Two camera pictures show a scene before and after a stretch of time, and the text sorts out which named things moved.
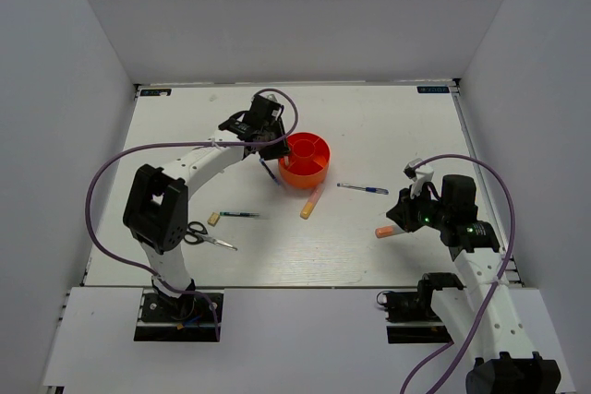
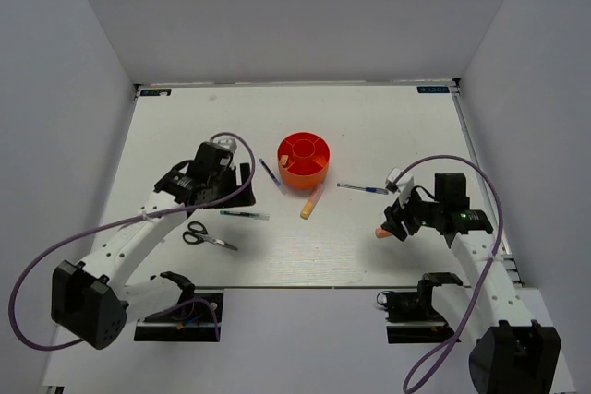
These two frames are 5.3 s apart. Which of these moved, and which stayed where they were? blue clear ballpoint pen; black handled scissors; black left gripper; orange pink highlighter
Moved: black left gripper
Stayed: orange pink highlighter; blue clear ballpoint pen; black handled scissors
